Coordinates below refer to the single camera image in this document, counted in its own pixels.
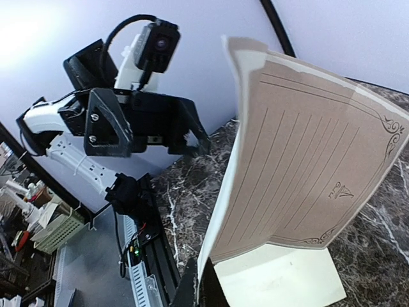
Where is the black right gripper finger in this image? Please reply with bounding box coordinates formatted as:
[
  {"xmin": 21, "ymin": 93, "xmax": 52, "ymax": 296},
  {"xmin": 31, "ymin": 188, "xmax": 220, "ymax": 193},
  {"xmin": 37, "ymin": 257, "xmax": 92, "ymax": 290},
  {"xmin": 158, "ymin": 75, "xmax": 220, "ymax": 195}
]
[{"xmin": 171, "ymin": 258, "xmax": 229, "ymax": 307}]

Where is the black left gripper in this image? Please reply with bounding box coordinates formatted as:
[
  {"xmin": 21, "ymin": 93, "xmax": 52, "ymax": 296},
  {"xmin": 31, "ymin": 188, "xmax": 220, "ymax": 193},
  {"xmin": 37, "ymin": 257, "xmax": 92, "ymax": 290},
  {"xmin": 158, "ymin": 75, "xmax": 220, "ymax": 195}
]
[{"xmin": 58, "ymin": 88, "xmax": 210, "ymax": 157}]

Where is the cream paper envelope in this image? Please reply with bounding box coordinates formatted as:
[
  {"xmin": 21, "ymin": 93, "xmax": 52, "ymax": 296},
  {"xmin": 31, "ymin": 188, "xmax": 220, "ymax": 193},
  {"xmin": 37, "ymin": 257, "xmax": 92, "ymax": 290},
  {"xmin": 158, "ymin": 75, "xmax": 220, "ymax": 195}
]
[{"xmin": 215, "ymin": 244, "xmax": 346, "ymax": 306}]

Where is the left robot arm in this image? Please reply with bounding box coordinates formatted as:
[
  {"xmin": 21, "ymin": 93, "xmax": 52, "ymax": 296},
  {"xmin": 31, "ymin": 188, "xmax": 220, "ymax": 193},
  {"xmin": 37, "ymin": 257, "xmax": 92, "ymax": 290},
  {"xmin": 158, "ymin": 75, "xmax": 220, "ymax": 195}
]
[{"xmin": 17, "ymin": 40, "xmax": 210, "ymax": 223}]

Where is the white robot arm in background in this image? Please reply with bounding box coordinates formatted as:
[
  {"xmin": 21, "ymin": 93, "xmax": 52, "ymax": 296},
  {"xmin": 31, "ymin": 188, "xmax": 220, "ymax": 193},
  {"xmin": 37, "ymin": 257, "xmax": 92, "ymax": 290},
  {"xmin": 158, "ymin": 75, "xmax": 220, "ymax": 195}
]
[{"xmin": 1, "ymin": 181, "xmax": 43, "ymax": 232}]

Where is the white slotted cable duct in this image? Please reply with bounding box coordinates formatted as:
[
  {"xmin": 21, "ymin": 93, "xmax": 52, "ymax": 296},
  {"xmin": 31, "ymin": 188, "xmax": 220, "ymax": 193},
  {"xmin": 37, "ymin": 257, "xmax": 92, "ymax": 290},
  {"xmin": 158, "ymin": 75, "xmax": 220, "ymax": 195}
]
[{"xmin": 123, "ymin": 216, "xmax": 151, "ymax": 307}]

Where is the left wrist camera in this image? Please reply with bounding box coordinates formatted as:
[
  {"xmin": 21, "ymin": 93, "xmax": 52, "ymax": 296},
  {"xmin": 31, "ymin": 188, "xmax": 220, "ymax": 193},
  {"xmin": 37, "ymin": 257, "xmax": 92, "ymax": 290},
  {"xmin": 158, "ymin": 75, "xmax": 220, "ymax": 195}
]
[{"xmin": 134, "ymin": 19, "xmax": 181, "ymax": 74}]

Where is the left black frame post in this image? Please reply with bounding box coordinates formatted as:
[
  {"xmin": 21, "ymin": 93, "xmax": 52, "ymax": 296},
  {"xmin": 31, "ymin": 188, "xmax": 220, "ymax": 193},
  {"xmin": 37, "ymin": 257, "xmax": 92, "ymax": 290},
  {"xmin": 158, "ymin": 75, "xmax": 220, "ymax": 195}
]
[{"xmin": 260, "ymin": 0, "xmax": 296, "ymax": 58}]

